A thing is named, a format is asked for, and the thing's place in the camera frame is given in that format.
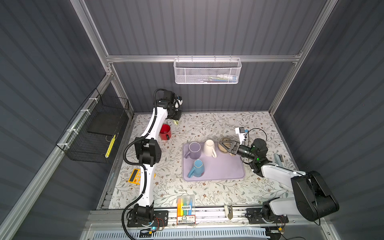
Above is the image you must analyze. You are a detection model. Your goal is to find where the red mug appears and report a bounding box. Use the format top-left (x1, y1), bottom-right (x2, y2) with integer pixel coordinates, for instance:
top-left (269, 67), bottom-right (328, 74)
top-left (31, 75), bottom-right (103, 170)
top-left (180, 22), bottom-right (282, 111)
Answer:
top-left (159, 124), bottom-right (172, 141)

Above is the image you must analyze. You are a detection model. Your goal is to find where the white wire mesh basket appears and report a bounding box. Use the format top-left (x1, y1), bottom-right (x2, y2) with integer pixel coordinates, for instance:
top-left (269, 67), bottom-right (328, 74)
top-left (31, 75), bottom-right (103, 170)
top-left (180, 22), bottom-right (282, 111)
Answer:
top-left (173, 57), bottom-right (242, 85)

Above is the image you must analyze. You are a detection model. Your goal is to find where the black wire basket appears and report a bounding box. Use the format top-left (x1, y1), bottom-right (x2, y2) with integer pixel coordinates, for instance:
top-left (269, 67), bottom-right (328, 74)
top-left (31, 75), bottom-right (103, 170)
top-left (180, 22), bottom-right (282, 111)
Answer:
top-left (56, 90), bottom-right (132, 164)

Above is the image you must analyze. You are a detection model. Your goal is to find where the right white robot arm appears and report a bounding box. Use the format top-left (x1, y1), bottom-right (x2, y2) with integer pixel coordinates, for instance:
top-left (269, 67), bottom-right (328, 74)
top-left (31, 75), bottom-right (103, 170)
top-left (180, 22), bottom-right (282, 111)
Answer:
top-left (219, 139), bottom-right (340, 223)

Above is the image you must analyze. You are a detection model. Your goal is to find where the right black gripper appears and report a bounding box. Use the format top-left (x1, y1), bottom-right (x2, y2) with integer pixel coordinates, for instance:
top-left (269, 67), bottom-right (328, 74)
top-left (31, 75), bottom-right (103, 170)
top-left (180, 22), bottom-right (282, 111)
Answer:
top-left (220, 141), bottom-right (257, 163)

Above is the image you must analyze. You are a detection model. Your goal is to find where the white mug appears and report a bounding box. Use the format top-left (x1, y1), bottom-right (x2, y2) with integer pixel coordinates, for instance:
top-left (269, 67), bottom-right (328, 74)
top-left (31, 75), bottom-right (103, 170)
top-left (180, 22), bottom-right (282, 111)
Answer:
top-left (203, 140), bottom-right (217, 158)

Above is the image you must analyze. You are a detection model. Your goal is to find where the purple mug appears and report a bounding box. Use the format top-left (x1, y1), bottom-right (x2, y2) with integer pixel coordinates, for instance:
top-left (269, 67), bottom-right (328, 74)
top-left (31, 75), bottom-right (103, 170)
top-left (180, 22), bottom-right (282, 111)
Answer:
top-left (184, 142), bottom-right (202, 160)

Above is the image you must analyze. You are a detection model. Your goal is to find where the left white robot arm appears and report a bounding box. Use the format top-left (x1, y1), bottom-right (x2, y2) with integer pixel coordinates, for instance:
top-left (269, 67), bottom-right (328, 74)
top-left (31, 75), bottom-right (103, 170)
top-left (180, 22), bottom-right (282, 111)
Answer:
top-left (124, 89), bottom-right (183, 226)

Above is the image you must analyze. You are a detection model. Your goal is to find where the blue dotted mug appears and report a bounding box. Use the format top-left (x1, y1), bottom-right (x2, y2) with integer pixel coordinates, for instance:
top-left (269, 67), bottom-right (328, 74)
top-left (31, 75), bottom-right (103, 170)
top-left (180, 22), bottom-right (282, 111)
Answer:
top-left (188, 159), bottom-right (205, 178)

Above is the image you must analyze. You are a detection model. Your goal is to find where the pack of coloured markers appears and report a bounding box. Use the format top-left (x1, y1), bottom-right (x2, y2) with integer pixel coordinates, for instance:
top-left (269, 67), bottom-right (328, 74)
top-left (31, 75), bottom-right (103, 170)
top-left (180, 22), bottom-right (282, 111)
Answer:
top-left (177, 195), bottom-right (196, 226)

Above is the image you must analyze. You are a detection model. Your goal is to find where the yellow calculator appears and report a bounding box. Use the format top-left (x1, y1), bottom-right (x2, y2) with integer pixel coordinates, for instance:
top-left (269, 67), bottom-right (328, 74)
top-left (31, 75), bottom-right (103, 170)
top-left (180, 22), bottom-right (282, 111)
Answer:
top-left (128, 169), bottom-right (141, 185)

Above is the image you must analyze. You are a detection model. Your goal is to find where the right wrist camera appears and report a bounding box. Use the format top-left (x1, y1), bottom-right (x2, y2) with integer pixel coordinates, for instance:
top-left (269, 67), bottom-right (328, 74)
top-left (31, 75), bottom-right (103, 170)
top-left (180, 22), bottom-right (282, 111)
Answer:
top-left (235, 127), bottom-right (248, 144)

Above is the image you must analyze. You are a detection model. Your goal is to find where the lavender plastic tray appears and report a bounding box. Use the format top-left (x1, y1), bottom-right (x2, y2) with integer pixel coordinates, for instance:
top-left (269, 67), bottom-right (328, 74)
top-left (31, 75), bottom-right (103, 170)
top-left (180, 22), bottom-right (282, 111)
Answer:
top-left (183, 142), bottom-right (246, 182)

